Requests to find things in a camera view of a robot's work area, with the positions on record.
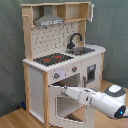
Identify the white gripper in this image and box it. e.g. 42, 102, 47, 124
65, 87, 93, 105

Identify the white oven door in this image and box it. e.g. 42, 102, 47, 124
49, 86, 95, 128

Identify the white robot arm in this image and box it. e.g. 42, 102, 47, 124
65, 85, 128, 119

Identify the wooden toy kitchen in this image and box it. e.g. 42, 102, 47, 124
22, 2, 105, 128

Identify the white dishwasher door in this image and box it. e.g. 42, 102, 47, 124
80, 55, 102, 90

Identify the metal toy sink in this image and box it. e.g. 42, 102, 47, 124
65, 47, 95, 56

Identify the black toy stovetop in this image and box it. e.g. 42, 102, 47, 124
34, 53, 70, 66

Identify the black toy faucet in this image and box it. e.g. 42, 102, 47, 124
67, 33, 83, 49

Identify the grey range hood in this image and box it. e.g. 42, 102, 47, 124
35, 5, 64, 27

